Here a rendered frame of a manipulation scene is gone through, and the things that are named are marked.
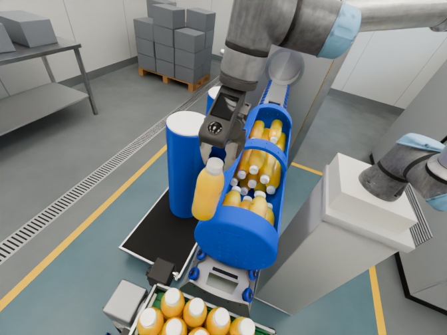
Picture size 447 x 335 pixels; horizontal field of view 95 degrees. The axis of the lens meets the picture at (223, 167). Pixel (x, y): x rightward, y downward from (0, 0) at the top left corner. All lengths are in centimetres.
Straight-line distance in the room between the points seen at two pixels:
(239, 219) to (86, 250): 161
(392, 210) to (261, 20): 78
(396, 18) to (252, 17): 33
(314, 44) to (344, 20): 4
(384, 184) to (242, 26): 75
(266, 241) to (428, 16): 61
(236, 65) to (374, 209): 73
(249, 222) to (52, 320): 158
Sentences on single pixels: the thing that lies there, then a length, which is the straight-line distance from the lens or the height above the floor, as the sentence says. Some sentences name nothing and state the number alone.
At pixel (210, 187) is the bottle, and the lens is 49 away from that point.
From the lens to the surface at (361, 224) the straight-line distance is 95.
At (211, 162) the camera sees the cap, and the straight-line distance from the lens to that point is 48.
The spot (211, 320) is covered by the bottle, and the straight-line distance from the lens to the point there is 70.
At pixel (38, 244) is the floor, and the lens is 225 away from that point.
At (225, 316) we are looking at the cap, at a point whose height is 110.
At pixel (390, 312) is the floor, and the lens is 242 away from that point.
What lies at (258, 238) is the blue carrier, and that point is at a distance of 65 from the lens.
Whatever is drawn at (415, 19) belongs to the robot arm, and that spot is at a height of 174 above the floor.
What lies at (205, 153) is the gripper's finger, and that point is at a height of 145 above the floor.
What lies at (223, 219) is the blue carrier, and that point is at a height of 122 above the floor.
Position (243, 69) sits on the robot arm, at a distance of 37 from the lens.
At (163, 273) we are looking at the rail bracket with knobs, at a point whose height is 100.
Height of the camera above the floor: 175
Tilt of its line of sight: 43 degrees down
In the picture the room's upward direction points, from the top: 12 degrees clockwise
